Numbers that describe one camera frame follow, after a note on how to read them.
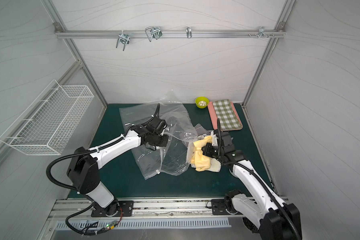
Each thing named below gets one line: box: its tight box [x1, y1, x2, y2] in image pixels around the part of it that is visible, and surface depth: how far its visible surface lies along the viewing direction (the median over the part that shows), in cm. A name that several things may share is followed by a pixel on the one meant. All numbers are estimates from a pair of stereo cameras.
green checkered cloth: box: [212, 99, 243, 131], surface depth 117 cm
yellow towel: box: [190, 135, 213, 172], surface depth 81 cm
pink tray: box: [207, 101, 244, 132], surface depth 117 cm
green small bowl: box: [195, 96, 210, 109], surface depth 121 cm
